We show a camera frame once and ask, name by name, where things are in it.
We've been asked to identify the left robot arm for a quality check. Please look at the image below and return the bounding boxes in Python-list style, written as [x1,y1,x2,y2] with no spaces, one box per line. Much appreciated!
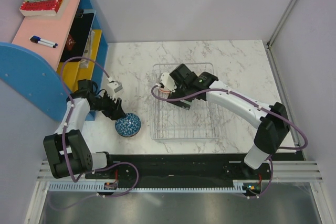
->
[43,78,126,183]

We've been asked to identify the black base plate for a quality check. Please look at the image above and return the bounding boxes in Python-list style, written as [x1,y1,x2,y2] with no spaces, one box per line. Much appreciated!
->
[83,152,307,190]

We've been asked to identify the white wire dish rack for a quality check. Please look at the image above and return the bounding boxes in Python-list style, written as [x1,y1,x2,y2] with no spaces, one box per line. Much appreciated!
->
[149,62,222,140]

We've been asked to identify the white cable duct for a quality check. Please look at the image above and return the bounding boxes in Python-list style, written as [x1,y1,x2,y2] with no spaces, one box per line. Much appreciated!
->
[47,180,261,193]

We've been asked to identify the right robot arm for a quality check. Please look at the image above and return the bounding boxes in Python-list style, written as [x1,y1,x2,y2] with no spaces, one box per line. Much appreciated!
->
[160,64,290,179]

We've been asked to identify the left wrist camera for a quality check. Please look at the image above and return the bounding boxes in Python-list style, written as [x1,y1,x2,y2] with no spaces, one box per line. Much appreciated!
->
[106,77,123,99]

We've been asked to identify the yellow folder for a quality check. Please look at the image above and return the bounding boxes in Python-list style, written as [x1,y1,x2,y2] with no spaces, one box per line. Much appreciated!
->
[62,29,102,91]

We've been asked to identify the aluminium frame rail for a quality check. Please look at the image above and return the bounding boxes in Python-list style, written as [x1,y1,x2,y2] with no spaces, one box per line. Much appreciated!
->
[267,0,316,49]

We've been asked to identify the purple cable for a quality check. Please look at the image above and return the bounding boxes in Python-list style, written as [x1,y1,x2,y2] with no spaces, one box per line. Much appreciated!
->
[151,84,308,200]
[47,56,140,211]

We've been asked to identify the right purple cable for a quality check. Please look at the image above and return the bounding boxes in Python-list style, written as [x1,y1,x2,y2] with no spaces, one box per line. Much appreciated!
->
[151,84,308,200]

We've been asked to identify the orange floral bowl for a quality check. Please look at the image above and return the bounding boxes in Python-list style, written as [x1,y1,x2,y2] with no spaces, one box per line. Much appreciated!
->
[159,85,171,94]

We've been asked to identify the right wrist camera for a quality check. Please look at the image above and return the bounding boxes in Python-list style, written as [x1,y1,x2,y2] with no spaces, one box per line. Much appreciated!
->
[158,72,177,92]

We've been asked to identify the blue capped marker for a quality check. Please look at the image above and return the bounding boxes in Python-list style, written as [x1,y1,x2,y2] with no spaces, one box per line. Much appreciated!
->
[37,39,58,48]

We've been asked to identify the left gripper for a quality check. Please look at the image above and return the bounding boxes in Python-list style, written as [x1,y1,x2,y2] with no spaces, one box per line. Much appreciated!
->
[90,90,126,121]

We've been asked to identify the blue pink shelf unit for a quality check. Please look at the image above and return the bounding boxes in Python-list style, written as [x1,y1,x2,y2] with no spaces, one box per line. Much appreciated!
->
[1,0,95,122]

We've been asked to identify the blue triangle pattern bowl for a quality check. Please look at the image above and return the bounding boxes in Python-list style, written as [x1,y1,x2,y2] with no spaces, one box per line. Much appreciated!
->
[115,113,141,137]

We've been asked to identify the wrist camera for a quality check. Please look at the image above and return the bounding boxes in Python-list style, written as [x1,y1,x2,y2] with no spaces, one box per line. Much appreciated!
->
[106,77,123,99]
[158,72,177,92]

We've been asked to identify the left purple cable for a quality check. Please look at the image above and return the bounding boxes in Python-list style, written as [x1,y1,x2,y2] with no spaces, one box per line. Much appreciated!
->
[47,56,140,211]

